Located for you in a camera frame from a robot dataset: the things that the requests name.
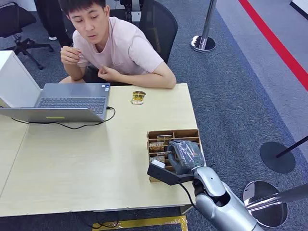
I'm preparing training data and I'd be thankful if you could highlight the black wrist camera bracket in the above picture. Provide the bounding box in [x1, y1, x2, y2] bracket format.
[146, 159, 194, 187]

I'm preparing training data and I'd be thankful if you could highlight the gold patterned card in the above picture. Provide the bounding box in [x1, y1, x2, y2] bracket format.
[149, 142, 165, 154]
[131, 90, 146, 105]
[156, 134, 173, 143]
[149, 155, 165, 164]

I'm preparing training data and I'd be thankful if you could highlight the black swivel office chair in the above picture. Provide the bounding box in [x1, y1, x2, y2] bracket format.
[0, 2, 55, 70]

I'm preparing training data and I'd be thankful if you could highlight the black mesh office chair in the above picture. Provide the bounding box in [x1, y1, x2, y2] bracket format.
[139, 0, 179, 64]

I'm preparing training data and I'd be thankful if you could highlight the black base stanchion post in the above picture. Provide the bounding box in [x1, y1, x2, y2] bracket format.
[260, 135, 308, 175]

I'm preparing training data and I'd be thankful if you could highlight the person's right hand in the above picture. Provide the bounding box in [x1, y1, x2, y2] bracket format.
[60, 46, 82, 66]

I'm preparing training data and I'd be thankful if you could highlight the person's left hand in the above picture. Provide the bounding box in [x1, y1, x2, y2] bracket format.
[97, 65, 116, 83]

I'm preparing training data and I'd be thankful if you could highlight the white box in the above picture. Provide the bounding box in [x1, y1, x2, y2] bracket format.
[0, 50, 43, 109]

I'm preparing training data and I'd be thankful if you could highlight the black laptop power cable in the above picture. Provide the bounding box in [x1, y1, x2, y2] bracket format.
[0, 105, 116, 130]

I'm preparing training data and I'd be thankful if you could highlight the chrome stanchion post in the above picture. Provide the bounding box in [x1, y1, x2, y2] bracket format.
[242, 180, 308, 229]
[189, 0, 218, 53]

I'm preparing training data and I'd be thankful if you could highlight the black floor cable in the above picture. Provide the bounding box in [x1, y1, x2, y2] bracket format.
[78, 213, 120, 230]

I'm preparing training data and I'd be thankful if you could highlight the yellow floor tape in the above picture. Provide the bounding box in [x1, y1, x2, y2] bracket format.
[91, 215, 189, 231]

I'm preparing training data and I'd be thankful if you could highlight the person in dark trousers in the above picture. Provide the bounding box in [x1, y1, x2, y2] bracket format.
[33, 0, 73, 48]

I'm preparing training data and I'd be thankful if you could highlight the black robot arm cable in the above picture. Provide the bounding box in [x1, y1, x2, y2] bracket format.
[177, 181, 201, 212]

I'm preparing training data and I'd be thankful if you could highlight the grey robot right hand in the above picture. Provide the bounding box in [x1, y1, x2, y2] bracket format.
[167, 139, 205, 176]

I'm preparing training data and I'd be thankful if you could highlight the wooden card organizer box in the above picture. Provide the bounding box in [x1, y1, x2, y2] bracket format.
[146, 128, 205, 183]

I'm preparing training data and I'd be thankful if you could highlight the grey laptop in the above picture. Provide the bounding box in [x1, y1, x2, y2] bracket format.
[0, 83, 111, 124]

